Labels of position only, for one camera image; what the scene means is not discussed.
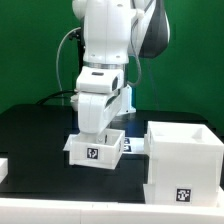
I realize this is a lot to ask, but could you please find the large white drawer cabinet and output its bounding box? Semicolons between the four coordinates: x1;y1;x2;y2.
143;121;224;207

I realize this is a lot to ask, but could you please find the white left fence block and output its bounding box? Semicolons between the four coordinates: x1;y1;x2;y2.
0;158;8;183

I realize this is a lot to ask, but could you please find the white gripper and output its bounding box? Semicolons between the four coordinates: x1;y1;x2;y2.
78;92;122;144

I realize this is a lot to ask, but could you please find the white drawer box front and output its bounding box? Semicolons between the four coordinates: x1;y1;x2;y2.
68;129;125;170

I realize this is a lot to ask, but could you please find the white front fence rail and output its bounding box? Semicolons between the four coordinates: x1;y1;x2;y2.
0;198;224;224

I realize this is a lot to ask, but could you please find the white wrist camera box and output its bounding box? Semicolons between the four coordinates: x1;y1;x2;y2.
76;66;124;94

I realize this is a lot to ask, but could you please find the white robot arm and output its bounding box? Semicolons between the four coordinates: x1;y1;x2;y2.
72;0;170;143

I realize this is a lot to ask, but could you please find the grey cable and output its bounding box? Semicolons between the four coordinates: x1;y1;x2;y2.
55;27;82;93

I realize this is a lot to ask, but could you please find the white marker plate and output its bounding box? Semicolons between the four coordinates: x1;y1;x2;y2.
63;134;144;154

